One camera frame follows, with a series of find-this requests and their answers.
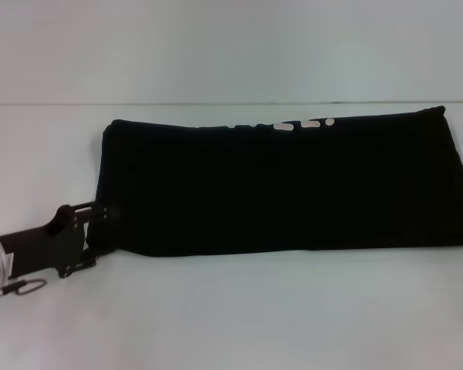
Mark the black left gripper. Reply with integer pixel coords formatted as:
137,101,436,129
0,201,123,280

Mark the thin dark arm cable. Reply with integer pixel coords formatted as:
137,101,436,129
0,277,49,299

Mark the black shirt with FREE print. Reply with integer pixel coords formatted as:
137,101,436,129
85,105,463,260

